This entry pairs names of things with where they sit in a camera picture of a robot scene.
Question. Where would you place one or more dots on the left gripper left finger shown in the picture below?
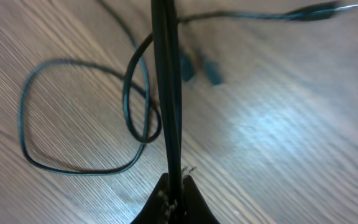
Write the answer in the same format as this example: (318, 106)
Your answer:
(153, 210)

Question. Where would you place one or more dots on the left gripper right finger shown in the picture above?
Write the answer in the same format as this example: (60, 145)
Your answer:
(197, 210)

